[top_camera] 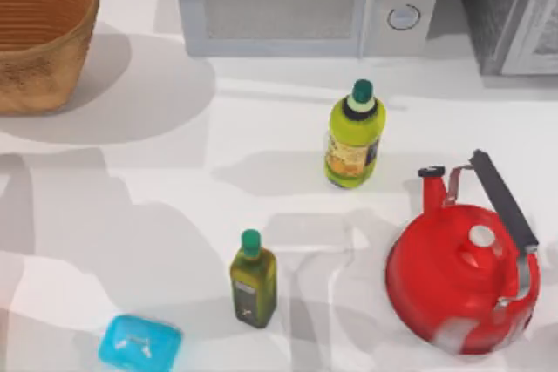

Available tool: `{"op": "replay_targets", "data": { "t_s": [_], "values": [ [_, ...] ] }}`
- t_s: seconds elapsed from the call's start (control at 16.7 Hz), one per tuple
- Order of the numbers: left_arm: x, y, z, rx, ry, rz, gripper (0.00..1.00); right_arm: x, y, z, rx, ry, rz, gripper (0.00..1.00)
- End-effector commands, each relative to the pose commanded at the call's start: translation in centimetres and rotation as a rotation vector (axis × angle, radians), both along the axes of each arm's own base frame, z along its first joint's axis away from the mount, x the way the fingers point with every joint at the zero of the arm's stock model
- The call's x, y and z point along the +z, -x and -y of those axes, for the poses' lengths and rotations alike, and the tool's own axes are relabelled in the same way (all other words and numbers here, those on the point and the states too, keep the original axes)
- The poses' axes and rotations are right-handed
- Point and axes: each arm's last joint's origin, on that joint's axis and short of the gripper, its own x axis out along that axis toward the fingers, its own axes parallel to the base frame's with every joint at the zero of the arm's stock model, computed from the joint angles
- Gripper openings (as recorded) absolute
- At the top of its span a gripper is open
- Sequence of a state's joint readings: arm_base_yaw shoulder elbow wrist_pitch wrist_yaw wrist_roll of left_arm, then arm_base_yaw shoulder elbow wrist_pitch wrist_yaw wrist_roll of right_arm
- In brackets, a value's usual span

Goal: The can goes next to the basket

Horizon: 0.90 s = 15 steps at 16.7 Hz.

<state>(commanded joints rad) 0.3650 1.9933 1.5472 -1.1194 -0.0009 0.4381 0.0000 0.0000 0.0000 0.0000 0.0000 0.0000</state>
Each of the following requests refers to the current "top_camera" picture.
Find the red kettle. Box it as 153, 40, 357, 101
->
384, 148, 542, 355

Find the brown woven basket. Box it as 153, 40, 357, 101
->
0, 0, 101, 118

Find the round microwave knob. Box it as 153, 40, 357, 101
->
386, 3, 422, 32

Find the microwave door handle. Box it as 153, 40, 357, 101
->
357, 0, 378, 59

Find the pale microwave oven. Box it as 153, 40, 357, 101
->
170, 0, 449, 59

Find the dark olive oil bottle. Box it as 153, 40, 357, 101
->
229, 228, 278, 329

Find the light blue soap box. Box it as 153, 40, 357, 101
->
97, 313, 183, 372

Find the light green bottle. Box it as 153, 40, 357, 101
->
323, 78, 387, 191

